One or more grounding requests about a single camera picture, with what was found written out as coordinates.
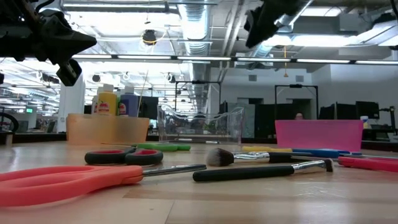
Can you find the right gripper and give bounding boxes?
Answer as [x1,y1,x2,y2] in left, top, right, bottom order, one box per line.
[244,0,315,49]

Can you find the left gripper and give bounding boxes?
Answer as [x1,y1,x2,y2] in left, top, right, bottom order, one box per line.
[0,9,98,88]

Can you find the white paint bottle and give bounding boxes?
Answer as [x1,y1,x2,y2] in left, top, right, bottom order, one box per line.
[91,86,101,114]

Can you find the yellow paint bottle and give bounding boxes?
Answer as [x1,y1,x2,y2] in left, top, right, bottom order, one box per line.
[97,83,118,116]

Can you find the green paint bottle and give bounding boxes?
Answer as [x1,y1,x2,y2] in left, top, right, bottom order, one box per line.
[115,88,122,116]

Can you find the blue paint bottle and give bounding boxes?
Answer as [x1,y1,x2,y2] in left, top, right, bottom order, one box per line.
[119,85,139,118]

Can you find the fluffy black-handled brush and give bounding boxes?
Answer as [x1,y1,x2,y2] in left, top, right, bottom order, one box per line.
[205,147,313,167]

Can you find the green-handled scissors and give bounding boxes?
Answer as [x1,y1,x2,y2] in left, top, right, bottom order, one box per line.
[132,142,192,152]

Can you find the orange-handled scissors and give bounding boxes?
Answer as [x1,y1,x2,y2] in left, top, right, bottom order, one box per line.
[0,164,208,208]

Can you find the blue-handled scissors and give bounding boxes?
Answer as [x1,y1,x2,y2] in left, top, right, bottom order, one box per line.
[292,148,363,159]

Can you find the black brush silver ferrule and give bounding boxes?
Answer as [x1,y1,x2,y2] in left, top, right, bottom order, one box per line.
[192,158,335,183]

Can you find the orange translucent plastic bin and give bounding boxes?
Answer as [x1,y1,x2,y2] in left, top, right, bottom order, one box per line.
[65,113,150,146]

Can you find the black monitor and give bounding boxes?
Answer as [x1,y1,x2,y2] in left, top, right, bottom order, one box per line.
[355,100,381,120]
[138,95,160,121]
[318,102,357,121]

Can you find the black red-lined scissors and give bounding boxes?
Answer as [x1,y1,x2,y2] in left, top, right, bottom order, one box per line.
[84,148,164,166]

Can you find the clear plastic bin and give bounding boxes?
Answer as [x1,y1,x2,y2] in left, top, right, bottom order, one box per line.
[157,104,245,146]

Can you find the red translucent plastic bin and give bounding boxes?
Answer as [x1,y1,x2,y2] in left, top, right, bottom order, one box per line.
[275,119,364,152]

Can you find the black aluminium rig frame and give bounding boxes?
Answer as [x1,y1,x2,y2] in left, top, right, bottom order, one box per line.
[70,53,398,65]

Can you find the hanging orange cord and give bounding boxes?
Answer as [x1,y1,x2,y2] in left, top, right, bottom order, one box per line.
[282,45,289,78]

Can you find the silver ventilation duct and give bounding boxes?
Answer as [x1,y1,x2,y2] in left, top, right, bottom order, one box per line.
[177,0,217,105]

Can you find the black ceiling cable reel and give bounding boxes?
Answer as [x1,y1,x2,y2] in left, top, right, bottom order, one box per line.
[142,29,158,46]

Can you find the red-handled small scissors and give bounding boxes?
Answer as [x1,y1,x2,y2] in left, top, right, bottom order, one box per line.
[337,156,398,174]

